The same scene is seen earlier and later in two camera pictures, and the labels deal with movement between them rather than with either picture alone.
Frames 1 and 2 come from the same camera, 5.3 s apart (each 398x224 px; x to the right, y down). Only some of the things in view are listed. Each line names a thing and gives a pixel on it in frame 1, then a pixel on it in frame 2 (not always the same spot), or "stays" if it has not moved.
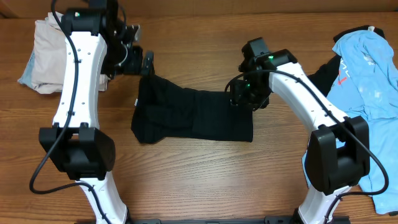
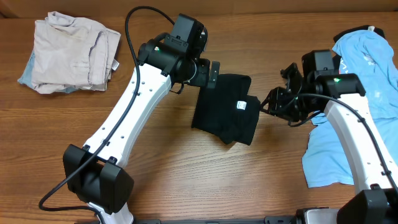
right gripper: [236, 94] to [277, 101]
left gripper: [147, 63] to [213, 73]
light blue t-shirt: [365, 84] stays
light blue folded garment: [26, 77] stays
